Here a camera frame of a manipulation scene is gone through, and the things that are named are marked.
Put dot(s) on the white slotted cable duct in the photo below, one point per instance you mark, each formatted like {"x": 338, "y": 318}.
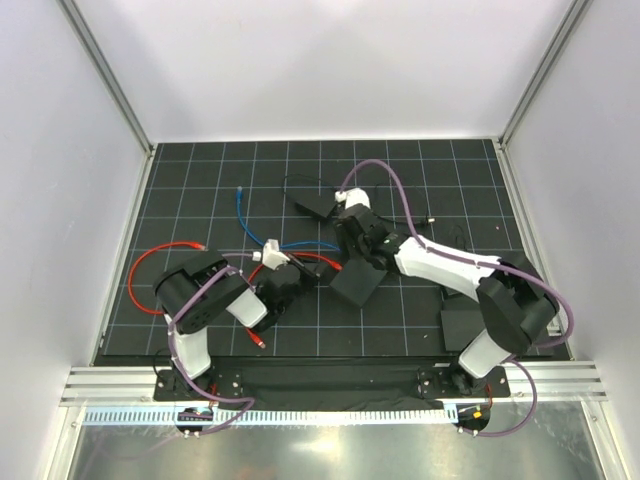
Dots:
{"x": 183, "y": 416}

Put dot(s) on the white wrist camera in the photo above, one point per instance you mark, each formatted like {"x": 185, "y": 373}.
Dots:
{"x": 351, "y": 197}
{"x": 270, "y": 256}

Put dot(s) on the black flat block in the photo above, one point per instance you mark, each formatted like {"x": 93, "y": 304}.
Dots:
{"x": 460, "y": 327}

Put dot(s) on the black power adapter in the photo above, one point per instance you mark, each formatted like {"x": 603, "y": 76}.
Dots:
{"x": 314, "y": 206}

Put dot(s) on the right aluminium frame post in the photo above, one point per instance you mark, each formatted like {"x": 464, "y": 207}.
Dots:
{"x": 568, "y": 25}

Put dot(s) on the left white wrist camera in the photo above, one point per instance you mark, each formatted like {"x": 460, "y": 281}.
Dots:
{"x": 270, "y": 256}

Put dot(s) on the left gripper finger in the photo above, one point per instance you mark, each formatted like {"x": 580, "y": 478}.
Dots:
{"x": 329, "y": 269}
{"x": 310, "y": 273}

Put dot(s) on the left aluminium frame post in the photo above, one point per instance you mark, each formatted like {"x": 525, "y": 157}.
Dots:
{"x": 90, "y": 44}

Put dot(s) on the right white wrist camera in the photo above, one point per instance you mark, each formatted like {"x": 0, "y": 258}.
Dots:
{"x": 351, "y": 197}

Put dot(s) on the black grid mat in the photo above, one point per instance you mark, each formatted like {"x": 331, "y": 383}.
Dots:
{"x": 232, "y": 196}

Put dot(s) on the aluminium frame post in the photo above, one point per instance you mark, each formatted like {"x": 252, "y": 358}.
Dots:
{"x": 568, "y": 25}
{"x": 90, "y": 44}

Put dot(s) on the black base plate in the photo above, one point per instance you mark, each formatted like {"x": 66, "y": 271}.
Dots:
{"x": 330, "y": 383}

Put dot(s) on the black network switch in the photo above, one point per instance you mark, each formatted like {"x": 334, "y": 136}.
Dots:
{"x": 357, "y": 281}

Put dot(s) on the aluminium front rail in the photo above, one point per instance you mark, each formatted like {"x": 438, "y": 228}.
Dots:
{"x": 554, "y": 380}

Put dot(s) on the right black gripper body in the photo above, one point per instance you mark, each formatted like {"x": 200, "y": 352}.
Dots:
{"x": 353, "y": 248}

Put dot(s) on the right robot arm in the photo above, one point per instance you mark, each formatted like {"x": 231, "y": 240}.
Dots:
{"x": 514, "y": 303}

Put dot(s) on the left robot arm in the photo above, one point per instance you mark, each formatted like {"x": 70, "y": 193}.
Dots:
{"x": 198, "y": 291}

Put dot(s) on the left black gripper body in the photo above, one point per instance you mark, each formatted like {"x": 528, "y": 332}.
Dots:
{"x": 304, "y": 283}

